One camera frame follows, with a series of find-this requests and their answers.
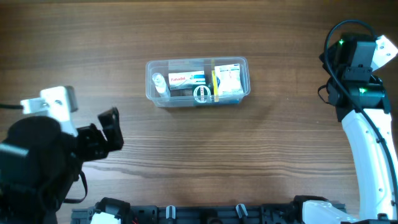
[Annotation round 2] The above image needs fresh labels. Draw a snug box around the white spray bottle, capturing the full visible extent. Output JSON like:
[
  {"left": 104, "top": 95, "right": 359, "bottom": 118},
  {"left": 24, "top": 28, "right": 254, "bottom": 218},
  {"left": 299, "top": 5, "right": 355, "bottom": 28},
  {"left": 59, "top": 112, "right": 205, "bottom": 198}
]
[{"left": 152, "top": 73, "right": 170, "bottom": 100}]

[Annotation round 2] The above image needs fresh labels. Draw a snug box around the white Panadol box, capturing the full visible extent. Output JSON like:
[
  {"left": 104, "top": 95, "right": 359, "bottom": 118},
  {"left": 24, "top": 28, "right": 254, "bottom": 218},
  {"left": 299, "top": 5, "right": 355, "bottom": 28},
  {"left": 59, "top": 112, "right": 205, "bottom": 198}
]
[{"left": 169, "top": 71, "right": 206, "bottom": 90}]

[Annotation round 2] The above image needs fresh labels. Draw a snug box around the green Zam-Buk ointment box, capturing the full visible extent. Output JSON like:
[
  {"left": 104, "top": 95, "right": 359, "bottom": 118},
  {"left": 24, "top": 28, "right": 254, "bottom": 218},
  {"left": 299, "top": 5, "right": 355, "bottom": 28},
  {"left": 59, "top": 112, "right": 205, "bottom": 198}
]
[{"left": 192, "top": 85, "right": 212, "bottom": 105}]

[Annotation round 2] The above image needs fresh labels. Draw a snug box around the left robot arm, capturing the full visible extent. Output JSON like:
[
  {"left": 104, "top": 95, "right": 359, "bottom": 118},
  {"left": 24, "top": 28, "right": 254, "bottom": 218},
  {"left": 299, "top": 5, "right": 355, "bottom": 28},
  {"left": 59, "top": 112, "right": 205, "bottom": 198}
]
[{"left": 1, "top": 107, "right": 124, "bottom": 223}]

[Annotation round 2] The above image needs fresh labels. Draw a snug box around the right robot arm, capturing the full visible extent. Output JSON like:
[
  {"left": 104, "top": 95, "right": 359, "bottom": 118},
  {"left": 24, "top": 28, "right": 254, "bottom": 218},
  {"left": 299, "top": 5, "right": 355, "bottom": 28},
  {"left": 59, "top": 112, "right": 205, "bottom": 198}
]
[{"left": 299, "top": 33, "right": 397, "bottom": 223}]

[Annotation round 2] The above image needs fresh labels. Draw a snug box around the clear plastic container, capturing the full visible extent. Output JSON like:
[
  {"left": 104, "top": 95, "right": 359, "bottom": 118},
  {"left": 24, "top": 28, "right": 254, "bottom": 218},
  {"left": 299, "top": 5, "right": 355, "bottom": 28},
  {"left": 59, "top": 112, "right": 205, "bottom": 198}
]
[{"left": 146, "top": 57, "right": 251, "bottom": 108}]

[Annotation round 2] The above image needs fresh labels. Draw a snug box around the yellow blue lozenge box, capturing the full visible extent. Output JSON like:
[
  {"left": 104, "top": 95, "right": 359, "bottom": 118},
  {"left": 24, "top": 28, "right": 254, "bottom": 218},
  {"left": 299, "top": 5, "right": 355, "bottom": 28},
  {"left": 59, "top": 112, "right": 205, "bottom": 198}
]
[{"left": 211, "top": 70, "right": 219, "bottom": 103}]

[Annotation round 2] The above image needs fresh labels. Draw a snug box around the white plaster box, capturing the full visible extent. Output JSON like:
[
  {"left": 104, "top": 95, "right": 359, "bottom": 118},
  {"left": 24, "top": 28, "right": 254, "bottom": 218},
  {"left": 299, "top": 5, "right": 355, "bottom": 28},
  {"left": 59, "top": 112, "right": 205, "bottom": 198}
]
[{"left": 215, "top": 63, "right": 243, "bottom": 96}]

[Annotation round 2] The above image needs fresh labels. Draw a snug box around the right black cable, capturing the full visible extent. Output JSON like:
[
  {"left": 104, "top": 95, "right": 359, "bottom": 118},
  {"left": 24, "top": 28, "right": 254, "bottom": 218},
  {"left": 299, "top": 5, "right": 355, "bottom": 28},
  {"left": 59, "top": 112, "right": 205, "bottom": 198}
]
[{"left": 317, "top": 19, "right": 398, "bottom": 200}]

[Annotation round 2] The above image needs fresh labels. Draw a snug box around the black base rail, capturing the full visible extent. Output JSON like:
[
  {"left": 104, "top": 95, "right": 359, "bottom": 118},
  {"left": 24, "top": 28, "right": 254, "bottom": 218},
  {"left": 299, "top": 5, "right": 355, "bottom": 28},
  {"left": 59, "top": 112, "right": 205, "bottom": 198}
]
[{"left": 70, "top": 203, "right": 348, "bottom": 224}]

